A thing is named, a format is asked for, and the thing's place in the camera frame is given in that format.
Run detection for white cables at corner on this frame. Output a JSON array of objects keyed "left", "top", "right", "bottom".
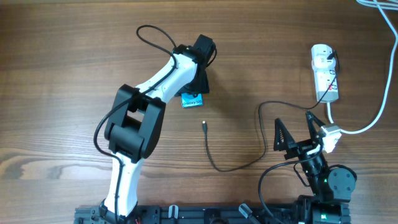
[{"left": 356, "top": 0, "right": 398, "bottom": 12}]

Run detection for white power strip socket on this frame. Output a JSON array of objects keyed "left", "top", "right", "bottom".
[{"left": 311, "top": 44, "right": 339, "bottom": 103}]

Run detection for blue screen Galaxy smartphone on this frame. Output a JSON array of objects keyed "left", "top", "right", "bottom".
[{"left": 181, "top": 93, "right": 203, "bottom": 108}]

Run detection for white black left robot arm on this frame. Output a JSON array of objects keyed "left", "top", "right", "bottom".
[{"left": 102, "top": 35, "right": 216, "bottom": 222}]

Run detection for white power strip cord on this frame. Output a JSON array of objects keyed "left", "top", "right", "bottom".
[{"left": 326, "top": 0, "right": 398, "bottom": 135}]

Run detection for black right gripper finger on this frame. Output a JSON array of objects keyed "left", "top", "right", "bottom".
[
  {"left": 305, "top": 111, "right": 325, "bottom": 144},
  {"left": 274, "top": 118, "right": 295, "bottom": 151}
]

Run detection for black USB charger cable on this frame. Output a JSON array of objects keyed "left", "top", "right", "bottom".
[{"left": 201, "top": 49, "right": 341, "bottom": 173}]

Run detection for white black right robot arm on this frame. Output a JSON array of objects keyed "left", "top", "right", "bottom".
[{"left": 274, "top": 111, "right": 357, "bottom": 223}]

